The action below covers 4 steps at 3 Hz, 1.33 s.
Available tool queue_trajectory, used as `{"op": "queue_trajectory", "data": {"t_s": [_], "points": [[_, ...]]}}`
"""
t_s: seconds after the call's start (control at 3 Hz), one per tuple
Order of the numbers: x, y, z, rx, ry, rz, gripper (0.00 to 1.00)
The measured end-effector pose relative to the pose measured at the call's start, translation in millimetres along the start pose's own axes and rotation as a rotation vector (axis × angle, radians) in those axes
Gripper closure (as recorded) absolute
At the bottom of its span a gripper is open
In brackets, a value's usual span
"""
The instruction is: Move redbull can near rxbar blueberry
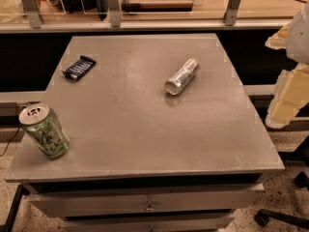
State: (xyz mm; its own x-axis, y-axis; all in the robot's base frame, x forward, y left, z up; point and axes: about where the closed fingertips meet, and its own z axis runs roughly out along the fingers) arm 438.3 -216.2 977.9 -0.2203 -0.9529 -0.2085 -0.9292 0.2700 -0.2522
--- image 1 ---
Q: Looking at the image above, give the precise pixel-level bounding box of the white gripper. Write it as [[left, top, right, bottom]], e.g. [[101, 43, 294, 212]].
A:
[[265, 3, 309, 129]]

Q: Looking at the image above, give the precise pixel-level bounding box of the silver redbull can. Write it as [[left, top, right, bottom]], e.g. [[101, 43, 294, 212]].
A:
[[164, 58, 200, 96]]

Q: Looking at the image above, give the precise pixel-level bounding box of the blue rxbar blueberry wrapper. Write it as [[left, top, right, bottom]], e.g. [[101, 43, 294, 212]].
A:
[[63, 55, 97, 81]]

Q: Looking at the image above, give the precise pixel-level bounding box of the green soda can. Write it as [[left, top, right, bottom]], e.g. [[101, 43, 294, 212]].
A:
[[18, 103, 70, 159]]

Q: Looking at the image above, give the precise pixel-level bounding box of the black office chair base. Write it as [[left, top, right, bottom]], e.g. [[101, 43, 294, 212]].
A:
[[254, 145, 309, 229]]

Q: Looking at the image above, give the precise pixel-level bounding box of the grey cabinet lower drawer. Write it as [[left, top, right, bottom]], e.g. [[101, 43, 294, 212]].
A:
[[63, 213, 234, 232]]

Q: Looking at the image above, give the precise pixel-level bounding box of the grey cabinet drawer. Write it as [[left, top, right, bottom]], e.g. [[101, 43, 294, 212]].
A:
[[63, 213, 234, 232], [29, 184, 264, 218]]

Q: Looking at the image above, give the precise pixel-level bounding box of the grey cabinet upper drawer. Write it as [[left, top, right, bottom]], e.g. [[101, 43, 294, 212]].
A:
[[29, 184, 264, 218]]

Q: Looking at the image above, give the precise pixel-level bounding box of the metal railing post right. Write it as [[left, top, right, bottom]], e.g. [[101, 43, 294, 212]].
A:
[[223, 0, 241, 26]]

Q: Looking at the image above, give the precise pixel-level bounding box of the metal railing post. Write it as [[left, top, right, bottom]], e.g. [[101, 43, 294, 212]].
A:
[[21, 0, 42, 29], [223, 0, 241, 26], [108, 0, 121, 27]]

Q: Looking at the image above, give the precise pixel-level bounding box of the metal railing post middle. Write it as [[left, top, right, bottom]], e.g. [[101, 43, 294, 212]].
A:
[[108, 0, 121, 27]]

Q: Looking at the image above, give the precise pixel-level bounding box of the metal railing post left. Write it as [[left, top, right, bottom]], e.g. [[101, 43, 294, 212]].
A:
[[21, 0, 42, 29]]

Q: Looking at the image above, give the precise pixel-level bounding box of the black cable on floor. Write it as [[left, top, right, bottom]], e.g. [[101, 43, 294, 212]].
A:
[[0, 126, 21, 158]]

